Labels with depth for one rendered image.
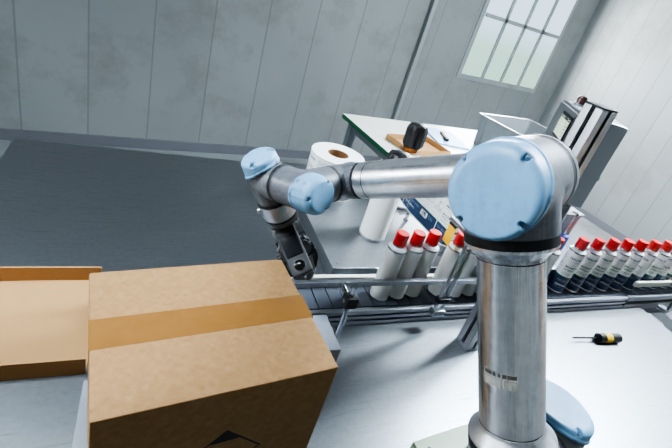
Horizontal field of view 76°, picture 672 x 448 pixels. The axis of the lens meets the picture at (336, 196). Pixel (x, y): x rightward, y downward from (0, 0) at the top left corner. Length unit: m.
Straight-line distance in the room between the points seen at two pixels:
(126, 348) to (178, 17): 3.02
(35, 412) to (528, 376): 0.77
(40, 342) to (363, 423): 0.64
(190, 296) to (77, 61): 2.96
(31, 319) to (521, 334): 0.90
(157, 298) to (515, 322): 0.48
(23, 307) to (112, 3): 2.61
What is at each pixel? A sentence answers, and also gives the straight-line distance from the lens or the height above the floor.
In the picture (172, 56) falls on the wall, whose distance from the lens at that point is 3.52.
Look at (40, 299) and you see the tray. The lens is 1.11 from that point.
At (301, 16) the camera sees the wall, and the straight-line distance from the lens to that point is 3.69.
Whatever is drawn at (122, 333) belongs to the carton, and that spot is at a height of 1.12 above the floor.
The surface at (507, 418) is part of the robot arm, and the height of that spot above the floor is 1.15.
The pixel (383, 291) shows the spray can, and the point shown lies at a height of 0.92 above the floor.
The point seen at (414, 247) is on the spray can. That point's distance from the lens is 1.10.
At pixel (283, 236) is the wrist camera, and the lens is 0.93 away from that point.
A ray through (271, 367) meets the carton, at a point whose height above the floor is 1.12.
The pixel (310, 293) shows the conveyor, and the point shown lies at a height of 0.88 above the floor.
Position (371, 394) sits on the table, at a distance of 1.02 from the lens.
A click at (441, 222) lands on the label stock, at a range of 1.44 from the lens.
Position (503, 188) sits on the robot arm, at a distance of 0.52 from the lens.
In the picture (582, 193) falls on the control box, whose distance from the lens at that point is 1.06.
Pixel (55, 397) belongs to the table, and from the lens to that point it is 0.95.
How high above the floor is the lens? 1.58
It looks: 26 degrees down
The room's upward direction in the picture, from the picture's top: 17 degrees clockwise
